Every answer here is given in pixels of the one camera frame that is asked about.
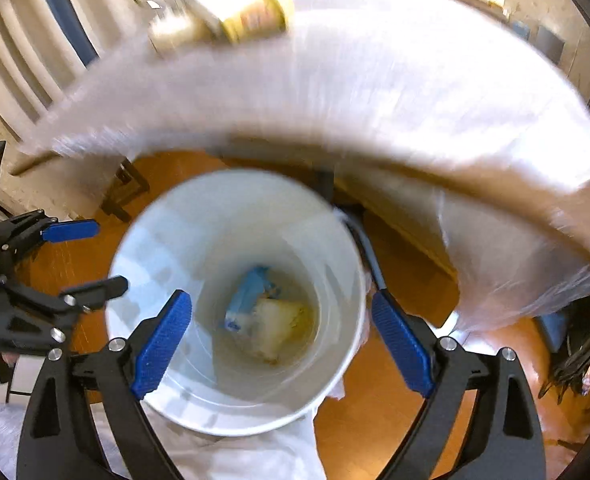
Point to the blue packet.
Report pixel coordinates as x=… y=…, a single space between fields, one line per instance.
x=247 y=295

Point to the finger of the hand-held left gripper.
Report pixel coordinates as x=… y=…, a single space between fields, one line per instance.
x=97 y=291
x=70 y=230

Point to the round wooden table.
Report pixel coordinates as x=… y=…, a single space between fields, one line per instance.
x=326 y=185

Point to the yellow packet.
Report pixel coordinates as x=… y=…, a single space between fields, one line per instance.
x=260 y=15

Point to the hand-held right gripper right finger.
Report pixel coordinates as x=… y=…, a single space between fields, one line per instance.
x=402 y=345

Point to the pale yellow wrapper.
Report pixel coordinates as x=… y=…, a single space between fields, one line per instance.
x=275 y=325

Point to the white plastic bucket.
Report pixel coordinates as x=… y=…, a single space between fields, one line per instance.
x=175 y=240

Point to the dark wooden chair leg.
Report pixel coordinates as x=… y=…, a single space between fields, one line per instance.
x=125 y=190

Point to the white ribbed panel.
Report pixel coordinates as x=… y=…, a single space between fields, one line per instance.
x=25 y=60

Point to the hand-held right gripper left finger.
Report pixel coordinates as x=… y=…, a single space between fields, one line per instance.
x=162 y=345

